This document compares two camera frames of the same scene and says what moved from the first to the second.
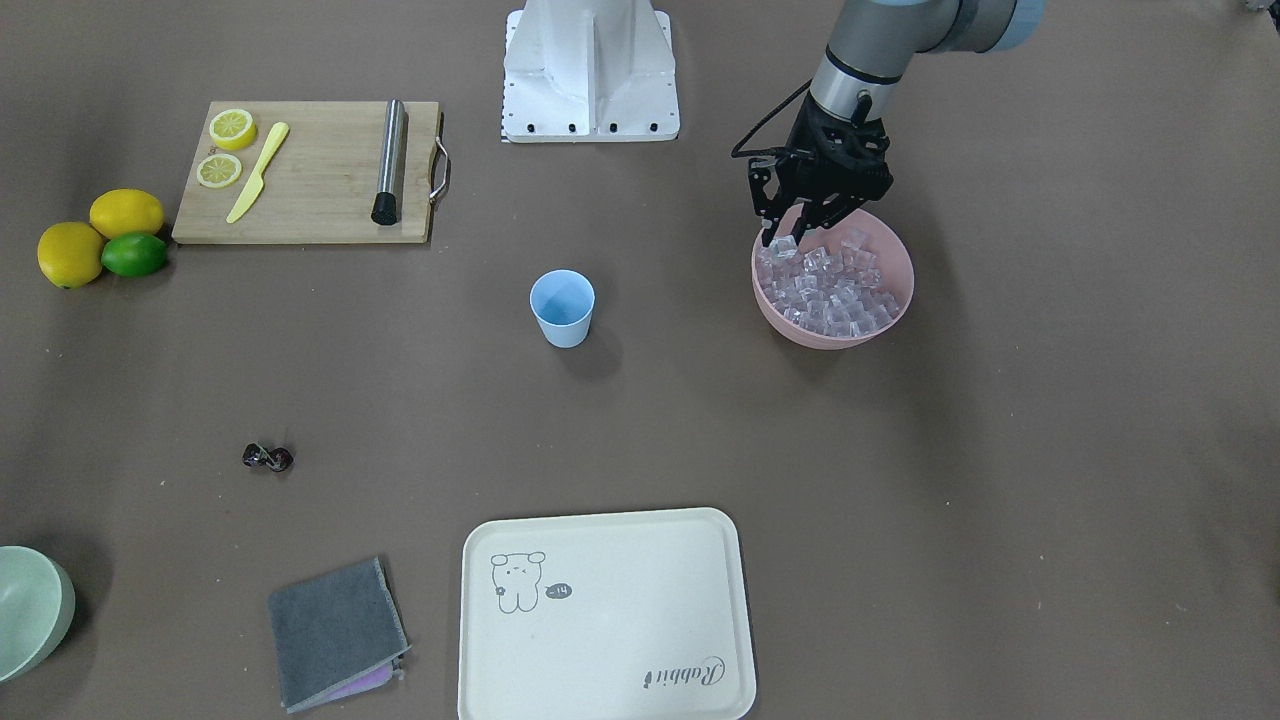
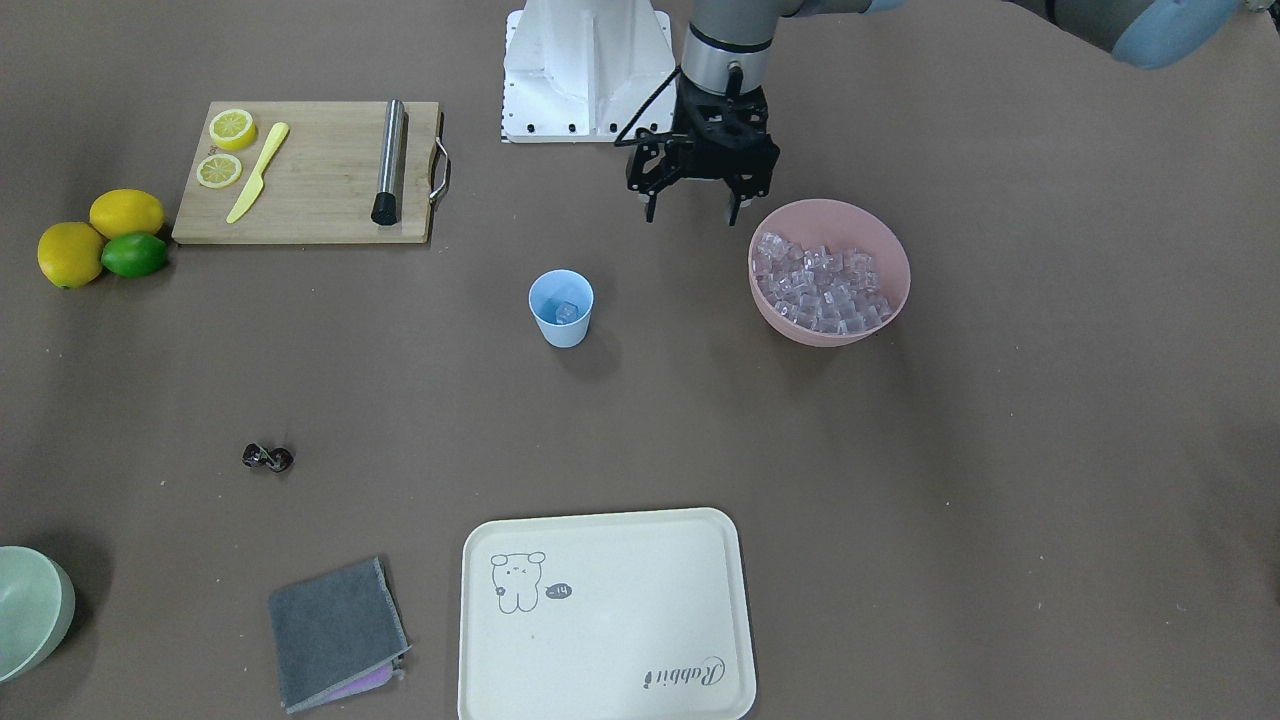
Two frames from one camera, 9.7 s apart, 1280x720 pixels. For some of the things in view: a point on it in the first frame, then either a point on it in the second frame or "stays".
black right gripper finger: (818, 213) → (738, 190)
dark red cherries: (278, 459) stays
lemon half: (233, 129) stays
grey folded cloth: (337, 636) stays
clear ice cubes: (838, 291) stays
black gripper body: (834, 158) → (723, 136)
